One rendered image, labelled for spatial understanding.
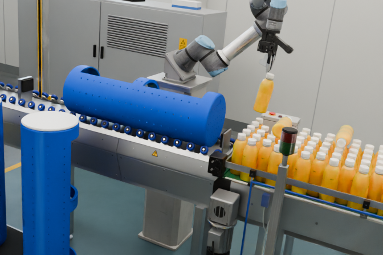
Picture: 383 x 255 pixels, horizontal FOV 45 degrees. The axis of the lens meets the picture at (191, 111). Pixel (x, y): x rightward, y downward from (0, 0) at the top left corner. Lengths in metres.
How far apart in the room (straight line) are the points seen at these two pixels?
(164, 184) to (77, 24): 2.57
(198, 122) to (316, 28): 2.91
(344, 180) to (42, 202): 1.46
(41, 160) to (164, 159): 0.61
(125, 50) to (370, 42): 2.38
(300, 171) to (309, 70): 3.00
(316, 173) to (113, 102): 1.09
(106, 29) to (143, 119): 2.22
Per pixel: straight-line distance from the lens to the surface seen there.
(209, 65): 2.82
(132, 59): 4.40
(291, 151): 1.91
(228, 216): 2.14
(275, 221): 2.05
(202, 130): 2.28
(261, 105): 2.37
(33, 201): 2.51
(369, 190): 2.16
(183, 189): 2.50
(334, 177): 2.12
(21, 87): 3.03
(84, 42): 4.72
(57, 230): 2.57
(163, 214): 3.18
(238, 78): 5.31
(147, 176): 2.57
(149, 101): 2.39
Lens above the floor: 1.86
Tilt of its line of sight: 18 degrees down
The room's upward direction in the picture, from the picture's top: 6 degrees clockwise
